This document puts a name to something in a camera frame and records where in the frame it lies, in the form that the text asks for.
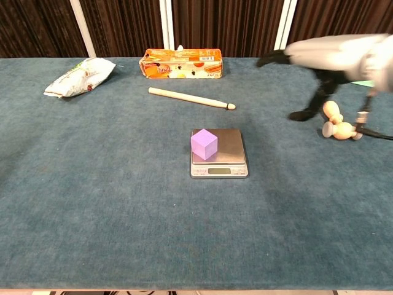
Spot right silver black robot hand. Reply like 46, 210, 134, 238
255, 33, 374, 122

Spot purple cube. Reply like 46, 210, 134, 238
190, 128, 219, 161

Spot silver kitchen scale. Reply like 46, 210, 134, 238
190, 128, 250, 179

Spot dark brown curtain panel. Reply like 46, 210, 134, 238
79, 0, 165, 58
170, 0, 285, 58
0, 0, 89, 59
284, 0, 393, 52

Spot green cloth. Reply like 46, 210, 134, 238
349, 79, 376, 89

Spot wooden peg figurine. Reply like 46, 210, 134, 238
321, 100, 364, 142

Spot wooden drumstick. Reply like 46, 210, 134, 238
147, 87, 236, 111

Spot orange tissue box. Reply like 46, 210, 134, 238
138, 48, 224, 80

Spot white snack bag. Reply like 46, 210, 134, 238
43, 57, 117, 99

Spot blue table cloth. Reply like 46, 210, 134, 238
0, 57, 393, 291

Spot white frame post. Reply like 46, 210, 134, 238
271, 0, 298, 59
69, 0, 98, 59
158, 0, 176, 58

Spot black cable with connector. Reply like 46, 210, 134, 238
352, 87, 393, 141

